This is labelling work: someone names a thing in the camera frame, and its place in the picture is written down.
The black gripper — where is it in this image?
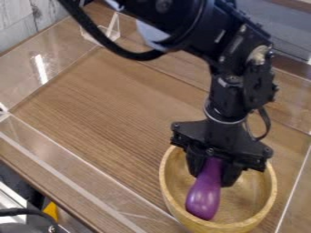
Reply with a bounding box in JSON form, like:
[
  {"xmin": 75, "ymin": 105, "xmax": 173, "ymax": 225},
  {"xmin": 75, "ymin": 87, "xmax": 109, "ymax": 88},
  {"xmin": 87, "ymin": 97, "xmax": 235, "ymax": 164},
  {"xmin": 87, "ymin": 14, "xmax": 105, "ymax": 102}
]
[{"xmin": 169, "ymin": 107, "xmax": 274, "ymax": 187}]

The purple toy eggplant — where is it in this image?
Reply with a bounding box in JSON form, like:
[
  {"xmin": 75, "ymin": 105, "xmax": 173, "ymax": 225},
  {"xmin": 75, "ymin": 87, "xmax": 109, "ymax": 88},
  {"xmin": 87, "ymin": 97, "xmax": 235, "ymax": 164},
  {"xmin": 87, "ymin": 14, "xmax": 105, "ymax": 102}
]
[{"xmin": 184, "ymin": 158, "xmax": 223, "ymax": 220}]

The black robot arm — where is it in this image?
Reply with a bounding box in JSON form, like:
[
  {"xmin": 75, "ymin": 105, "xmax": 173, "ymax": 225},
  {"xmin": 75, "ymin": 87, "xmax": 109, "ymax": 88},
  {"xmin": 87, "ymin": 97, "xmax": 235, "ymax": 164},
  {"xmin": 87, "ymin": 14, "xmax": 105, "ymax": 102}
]
[{"xmin": 59, "ymin": 0, "xmax": 278, "ymax": 187}]

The brown wooden bowl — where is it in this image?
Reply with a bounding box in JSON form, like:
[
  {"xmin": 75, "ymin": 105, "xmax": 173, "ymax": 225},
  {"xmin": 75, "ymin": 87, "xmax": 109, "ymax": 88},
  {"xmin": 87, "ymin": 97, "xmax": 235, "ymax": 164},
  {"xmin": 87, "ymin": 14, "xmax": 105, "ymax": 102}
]
[{"xmin": 159, "ymin": 146, "xmax": 278, "ymax": 233}]

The black and yellow device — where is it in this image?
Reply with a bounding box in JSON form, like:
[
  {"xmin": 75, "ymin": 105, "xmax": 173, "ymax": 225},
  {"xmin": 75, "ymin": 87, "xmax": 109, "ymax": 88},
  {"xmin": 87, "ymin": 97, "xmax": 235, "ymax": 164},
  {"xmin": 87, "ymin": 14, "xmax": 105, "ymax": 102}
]
[{"xmin": 0, "ymin": 179, "xmax": 72, "ymax": 233}]

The clear acrylic tray enclosure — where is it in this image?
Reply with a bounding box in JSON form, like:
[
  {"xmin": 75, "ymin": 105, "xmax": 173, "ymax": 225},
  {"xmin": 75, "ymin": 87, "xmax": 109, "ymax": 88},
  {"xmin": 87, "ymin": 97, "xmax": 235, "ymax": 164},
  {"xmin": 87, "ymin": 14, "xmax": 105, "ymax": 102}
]
[{"xmin": 0, "ymin": 19, "xmax": 311, "ymax": 233}]

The clear acrylic corner bracket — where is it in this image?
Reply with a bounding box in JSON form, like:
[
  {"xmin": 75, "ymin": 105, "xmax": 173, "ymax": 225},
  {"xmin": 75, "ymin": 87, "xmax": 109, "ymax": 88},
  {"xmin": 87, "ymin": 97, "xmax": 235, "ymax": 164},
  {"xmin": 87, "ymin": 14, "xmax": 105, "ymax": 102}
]
[{"xmin": 80, "ymin": 13, "xmax": 120, "ymax": 46}]

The black cable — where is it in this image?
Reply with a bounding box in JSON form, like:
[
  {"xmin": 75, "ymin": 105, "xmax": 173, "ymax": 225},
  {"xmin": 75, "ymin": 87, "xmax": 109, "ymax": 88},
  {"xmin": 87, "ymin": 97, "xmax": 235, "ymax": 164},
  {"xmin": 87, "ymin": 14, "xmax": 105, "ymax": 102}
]
[{"xmin": 0, "ymin": 208, "xmax": 59, "ymax": 233}]

